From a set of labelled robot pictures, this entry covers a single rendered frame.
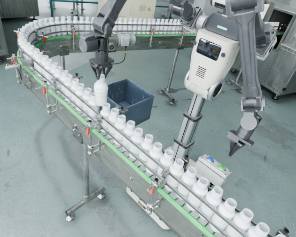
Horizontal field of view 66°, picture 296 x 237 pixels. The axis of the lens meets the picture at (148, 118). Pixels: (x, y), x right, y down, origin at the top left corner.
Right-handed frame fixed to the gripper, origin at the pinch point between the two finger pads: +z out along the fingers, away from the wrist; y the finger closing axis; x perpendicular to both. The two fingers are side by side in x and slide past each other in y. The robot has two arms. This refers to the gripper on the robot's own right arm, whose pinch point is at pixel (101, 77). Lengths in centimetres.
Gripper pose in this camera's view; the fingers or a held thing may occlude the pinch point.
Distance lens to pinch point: 115.0
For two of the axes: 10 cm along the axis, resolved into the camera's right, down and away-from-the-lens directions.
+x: 7.1, 5.1, -4.9
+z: -1.5, 7.8, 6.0
